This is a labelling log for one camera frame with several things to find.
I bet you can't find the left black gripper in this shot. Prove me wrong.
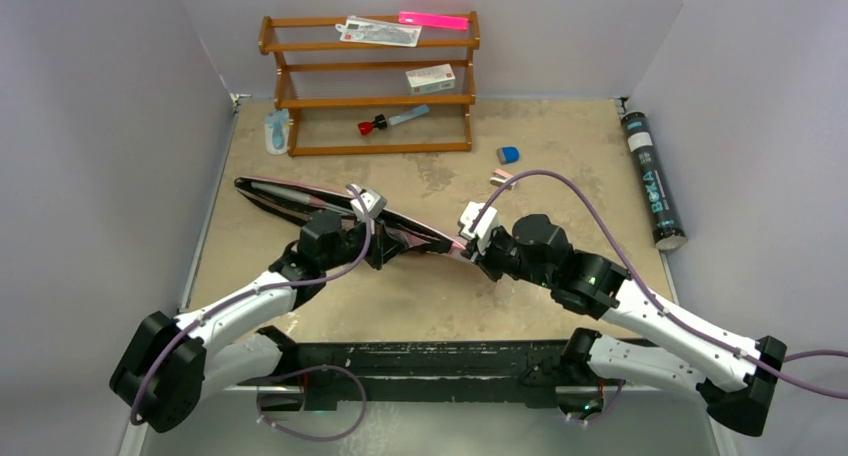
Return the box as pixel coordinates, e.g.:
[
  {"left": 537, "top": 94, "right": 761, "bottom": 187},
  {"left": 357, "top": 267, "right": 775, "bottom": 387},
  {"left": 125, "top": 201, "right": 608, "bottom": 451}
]
[{"left": 320, "top": 214, "right": 407, "bottom": 272}]

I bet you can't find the pink racket cover bag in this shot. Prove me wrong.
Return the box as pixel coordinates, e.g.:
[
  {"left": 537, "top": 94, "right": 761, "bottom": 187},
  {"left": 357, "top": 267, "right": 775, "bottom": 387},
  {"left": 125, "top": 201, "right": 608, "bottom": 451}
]
[{"left": 234, "top": 176, "right": 466, "bottom": 267}]

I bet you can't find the black shuttlecock tube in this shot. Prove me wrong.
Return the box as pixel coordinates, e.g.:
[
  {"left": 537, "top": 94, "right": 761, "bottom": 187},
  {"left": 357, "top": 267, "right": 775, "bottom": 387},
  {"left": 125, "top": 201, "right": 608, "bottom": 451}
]
[{"left": 621, "top": 111, "right": 688, "bottom": 251}]

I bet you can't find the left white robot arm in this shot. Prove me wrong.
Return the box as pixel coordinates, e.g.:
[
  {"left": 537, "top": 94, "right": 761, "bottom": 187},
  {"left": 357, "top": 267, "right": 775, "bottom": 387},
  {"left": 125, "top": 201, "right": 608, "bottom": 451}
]
[{"left": 109, "top": 210, "right": 411, "bottom": 432}]

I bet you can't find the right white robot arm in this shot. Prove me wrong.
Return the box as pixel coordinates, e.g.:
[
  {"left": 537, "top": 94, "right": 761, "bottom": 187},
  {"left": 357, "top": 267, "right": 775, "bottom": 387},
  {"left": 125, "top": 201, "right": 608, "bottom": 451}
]
[{"left": 458, "top": 209, "right": 786, "bottom": 437}]

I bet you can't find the white pink small clip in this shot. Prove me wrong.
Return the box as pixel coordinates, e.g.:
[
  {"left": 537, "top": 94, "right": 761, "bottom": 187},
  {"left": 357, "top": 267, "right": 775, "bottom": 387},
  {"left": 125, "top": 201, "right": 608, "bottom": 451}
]
[{"left": 489, "top": 169, "right": 516, "bottom": 190}]

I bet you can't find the blue grey eraser block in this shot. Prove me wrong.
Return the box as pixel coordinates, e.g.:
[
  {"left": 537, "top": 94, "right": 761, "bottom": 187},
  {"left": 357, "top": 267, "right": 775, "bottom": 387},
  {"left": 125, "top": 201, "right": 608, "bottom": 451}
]
[{"left": 496, "top": 146, "right": 520, "bottom": 165}]

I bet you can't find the light blue packaged item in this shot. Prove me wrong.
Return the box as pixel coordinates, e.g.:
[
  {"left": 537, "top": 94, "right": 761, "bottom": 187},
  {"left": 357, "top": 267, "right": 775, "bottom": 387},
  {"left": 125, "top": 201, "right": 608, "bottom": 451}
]
[{"left": 264, "top": 109, "right": 291, "bottom": 155}]

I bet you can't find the light blue glue stick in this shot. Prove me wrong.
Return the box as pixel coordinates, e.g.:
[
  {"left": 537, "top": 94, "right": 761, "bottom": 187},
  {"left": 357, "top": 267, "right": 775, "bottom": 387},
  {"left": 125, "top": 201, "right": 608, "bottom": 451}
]
[{"left": 387, "top": 105, "right": 430, "bottom": 127}]

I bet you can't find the wooden three-tier shelf rack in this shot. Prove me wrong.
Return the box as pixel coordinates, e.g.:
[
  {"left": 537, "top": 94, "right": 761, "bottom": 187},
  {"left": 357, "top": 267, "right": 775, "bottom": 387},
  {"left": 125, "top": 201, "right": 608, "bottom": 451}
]
[{"left": 258, "top": 10, "right": 481, "bottom": 157}]

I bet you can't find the white red small box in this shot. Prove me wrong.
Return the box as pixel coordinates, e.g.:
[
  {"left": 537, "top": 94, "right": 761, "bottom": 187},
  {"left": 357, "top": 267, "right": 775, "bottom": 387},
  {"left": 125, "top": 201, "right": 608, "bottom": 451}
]
[{"left": 405, "top": 64, "right": 456, "bottom": 95}]

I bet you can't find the clear plastic blister package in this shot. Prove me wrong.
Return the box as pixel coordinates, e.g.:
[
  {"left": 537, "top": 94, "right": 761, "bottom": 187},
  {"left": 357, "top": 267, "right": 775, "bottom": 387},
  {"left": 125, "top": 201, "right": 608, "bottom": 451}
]
[{"left": 335, "top": 16, "right": 423, "bottom": 47}]

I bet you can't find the pink flat ruler package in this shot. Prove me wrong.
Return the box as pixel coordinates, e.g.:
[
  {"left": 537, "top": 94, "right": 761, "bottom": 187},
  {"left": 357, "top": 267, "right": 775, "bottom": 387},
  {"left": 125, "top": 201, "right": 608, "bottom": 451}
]
[{"left": 398, "top": 11, "right": 470, "bottom": 31}]

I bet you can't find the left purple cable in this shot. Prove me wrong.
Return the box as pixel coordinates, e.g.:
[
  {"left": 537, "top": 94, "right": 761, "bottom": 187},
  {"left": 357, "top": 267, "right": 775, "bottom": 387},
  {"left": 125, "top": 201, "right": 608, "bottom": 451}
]
[{"left": 129, "top": 184, "right": 374, "bottom": 442}]

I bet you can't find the purple cable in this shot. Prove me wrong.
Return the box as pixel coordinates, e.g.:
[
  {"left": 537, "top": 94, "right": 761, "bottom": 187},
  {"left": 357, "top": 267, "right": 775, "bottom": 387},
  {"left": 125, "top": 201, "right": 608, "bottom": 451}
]
[
  {"left": 129, "top": 184, "right": 374, "bottom": 442},
  {"left": 486, "top": 169, "right": 848, "bottom": 428}
]

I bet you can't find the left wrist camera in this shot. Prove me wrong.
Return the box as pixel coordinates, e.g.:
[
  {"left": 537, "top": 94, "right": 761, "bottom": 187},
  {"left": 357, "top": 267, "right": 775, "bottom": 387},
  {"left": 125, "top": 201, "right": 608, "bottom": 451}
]
[{"left": 346, "top": 184, "right": 387, "bottom": 222}]

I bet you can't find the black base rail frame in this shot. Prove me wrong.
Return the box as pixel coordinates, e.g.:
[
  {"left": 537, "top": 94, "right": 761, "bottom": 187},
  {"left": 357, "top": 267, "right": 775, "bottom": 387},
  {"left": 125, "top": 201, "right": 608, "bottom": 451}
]
[{"left": 225, "top": 336, "right": 720, "bottom": 415}]

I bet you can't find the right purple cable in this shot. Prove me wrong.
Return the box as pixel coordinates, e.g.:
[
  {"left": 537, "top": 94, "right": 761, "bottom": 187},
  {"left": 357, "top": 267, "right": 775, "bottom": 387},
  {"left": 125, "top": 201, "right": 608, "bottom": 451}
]
[{"left": 486, "top": 169, "right": 848, "bottom": 428}]

